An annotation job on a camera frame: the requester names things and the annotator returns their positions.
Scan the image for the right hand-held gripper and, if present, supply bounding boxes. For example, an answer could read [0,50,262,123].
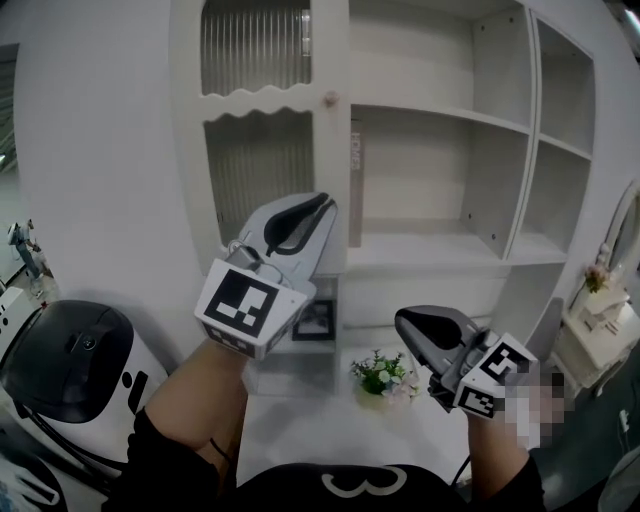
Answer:
[394,305,539,419]

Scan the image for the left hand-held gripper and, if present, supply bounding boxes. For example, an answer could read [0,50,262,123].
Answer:
[194,192,339,361]

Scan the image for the white cabinet door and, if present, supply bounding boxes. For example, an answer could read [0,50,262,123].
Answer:
[169,0,351,275]

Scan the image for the person's left forearm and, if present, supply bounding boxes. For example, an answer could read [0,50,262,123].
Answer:
[143,341,251,464]

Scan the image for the person's right forearm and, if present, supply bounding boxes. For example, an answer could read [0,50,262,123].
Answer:
[467,414,534,496]

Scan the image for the white table top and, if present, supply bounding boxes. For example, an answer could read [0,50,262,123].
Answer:
[234,342,481,484]

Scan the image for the white box with black holes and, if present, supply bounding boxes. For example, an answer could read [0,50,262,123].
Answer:
[0,285,36,351]

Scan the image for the small potted flower plant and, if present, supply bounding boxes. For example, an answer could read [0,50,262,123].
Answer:
[349,349,421,411]

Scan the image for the white shelf hutch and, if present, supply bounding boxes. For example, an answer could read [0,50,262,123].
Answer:
[168,0,601,396]

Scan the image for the white dressing table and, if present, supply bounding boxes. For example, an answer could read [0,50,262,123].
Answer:
[559,287,640,399]

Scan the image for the pink flower bunch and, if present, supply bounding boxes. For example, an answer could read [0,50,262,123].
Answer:
[583,259,610,295]

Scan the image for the oval white mirror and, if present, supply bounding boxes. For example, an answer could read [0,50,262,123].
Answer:
[603,180,640,281]

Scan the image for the white and black robot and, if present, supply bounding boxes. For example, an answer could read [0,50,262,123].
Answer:
[0,298,170,454]

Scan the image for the person's black shirt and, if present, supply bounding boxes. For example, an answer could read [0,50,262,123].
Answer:
[102,407,549,512]

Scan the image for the black picture frame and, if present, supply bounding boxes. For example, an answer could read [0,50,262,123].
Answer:
[292,298,336,342]

